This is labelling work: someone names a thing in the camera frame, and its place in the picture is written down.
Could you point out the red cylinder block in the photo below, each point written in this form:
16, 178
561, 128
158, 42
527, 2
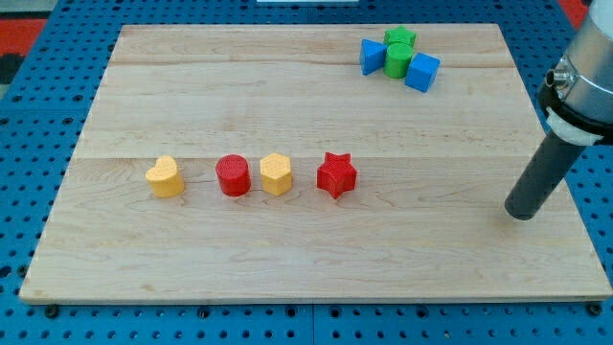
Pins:
233, 175

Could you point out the green cylinder block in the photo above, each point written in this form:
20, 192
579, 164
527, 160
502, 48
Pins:
398, 58

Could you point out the red star block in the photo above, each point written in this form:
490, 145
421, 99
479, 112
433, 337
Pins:
336, 175

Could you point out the green star block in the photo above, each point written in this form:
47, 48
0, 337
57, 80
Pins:
400, 34

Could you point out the yellow heart block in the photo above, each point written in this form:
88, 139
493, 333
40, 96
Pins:
165, 178

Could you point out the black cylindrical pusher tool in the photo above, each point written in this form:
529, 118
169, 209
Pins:
548, 166

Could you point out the yellow hexagon block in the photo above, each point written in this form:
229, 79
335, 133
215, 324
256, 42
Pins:
276, 176

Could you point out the blue triangle block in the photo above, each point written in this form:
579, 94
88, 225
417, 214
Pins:
372, 56

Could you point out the wooden board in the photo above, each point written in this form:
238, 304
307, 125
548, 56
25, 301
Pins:
425, 223

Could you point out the blue cube block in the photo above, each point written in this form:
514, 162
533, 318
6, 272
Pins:
422, 72

